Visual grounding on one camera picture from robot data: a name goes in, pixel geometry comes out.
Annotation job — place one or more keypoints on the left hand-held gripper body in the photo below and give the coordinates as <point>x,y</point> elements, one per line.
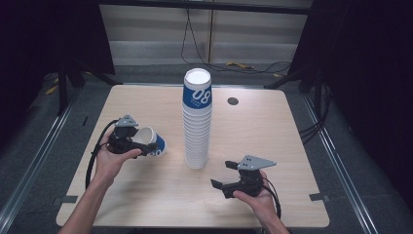
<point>124,138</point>

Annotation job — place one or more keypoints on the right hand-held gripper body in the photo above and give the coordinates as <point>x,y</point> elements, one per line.
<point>248,177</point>

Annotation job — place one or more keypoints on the blue and white paper cup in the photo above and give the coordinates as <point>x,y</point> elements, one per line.
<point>152,138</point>

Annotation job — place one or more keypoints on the stack of white paper cups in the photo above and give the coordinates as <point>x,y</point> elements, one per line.
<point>197,120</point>

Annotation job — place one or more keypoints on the person's right hand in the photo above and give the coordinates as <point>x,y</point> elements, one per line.
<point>258,203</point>

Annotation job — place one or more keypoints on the person's left hand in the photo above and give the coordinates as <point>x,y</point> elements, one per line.
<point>108,162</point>

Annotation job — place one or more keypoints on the round grey table grommet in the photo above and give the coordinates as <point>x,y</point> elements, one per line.
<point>232,101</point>

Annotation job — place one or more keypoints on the grey tape piece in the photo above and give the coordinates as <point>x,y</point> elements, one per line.
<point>69,199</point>
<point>319,197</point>

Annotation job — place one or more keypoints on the black metal stand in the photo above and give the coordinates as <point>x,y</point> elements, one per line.
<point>308,79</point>
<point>63,87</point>

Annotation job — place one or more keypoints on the yellow floor tape strip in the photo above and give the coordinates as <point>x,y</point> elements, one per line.
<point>240,65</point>
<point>52,90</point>

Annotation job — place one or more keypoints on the aluminium floor rail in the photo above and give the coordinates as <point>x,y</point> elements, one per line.
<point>341,162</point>
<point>35,162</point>

